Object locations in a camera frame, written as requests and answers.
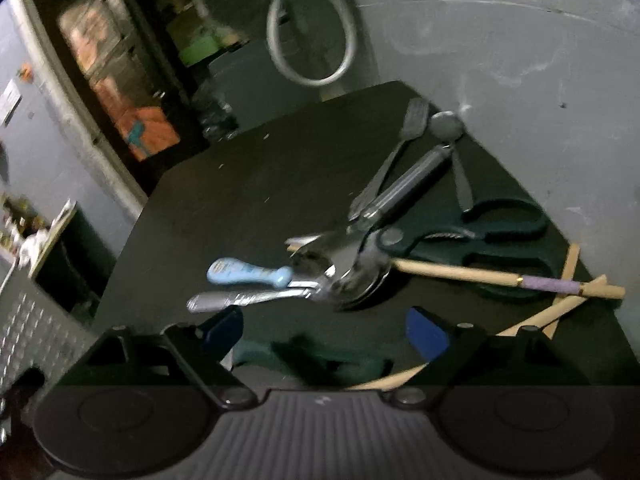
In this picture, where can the dark grey cabinet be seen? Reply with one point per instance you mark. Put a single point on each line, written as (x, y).
(250, 90)

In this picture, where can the steel fork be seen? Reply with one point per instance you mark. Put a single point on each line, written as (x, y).
(400, 147)

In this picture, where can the white cloth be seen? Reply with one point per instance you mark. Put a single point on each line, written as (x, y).
(27, 251)

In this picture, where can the white wall switch plate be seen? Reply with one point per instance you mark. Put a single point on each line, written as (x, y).
(10, 100)

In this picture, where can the purple banded wooden chopstick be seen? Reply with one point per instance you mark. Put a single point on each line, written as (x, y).
(550, 284)

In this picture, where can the small steel spoon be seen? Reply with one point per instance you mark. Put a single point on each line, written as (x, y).
(446, 126)

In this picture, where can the wooden ledge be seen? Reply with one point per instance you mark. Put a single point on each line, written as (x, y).
(52, 235)

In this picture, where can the orange wall socket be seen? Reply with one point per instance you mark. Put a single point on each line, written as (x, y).
(25, 71)

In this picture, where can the orange cloth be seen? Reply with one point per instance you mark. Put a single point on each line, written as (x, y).
(150, 135)

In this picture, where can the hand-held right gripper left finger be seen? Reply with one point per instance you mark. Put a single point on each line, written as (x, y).
(222, 327)

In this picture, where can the plain wooden chopstick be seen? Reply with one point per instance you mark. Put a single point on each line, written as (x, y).
(570, 265)
(565, 302)

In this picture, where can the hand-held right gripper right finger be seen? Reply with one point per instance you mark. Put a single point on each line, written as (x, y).
(425, 335)

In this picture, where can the large steel serving spoon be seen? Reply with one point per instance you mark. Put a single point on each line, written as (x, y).
(350, 265)

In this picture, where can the white perforated plastic basket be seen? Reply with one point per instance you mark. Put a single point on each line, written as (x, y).
(35, 320)

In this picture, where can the green box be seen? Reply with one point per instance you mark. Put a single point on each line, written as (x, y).
(197, 50)

